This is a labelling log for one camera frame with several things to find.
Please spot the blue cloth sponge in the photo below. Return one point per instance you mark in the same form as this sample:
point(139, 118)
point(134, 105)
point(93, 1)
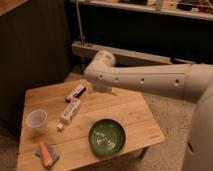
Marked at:
point(54, 156)

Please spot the green round plate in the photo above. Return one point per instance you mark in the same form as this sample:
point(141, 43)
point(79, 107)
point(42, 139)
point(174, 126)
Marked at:
point(106, 138)

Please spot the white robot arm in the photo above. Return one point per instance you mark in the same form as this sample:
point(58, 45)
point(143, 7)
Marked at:
point(191, 82)

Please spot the vertical metal pole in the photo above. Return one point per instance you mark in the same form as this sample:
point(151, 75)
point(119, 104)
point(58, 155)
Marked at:
point(82, 37)

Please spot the orange carrot toy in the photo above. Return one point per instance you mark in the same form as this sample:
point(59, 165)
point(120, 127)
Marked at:
point(47, 159)

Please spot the red white box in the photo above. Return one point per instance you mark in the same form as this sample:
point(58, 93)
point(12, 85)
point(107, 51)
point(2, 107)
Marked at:
point(76, 93)

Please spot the clear plastic cup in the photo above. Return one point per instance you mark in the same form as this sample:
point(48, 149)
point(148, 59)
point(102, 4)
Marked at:
point(37, 120)

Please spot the wooden table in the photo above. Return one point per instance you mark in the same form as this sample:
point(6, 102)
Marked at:
point(126, 107)

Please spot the metal shelf rail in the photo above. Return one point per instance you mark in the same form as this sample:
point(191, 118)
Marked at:
point(140, 56)

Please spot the white plastic bottle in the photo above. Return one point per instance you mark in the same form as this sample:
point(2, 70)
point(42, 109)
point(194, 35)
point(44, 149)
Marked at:
point(70, 111)

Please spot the upper shelf board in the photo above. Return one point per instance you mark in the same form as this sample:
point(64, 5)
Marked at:
point(157, 8)

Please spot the small white cube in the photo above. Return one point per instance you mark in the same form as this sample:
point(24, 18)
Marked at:
point(60, 127)

